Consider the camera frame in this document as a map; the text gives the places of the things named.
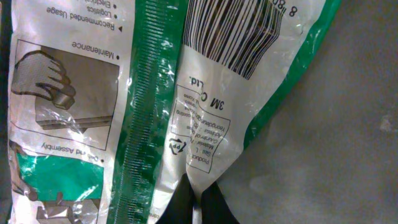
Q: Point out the green white 3M bag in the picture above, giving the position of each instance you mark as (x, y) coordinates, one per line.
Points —
(109, 103)

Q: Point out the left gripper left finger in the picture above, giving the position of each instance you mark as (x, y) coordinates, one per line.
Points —
(180, 208)

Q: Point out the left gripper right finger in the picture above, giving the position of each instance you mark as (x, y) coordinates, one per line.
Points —
(214, 209)

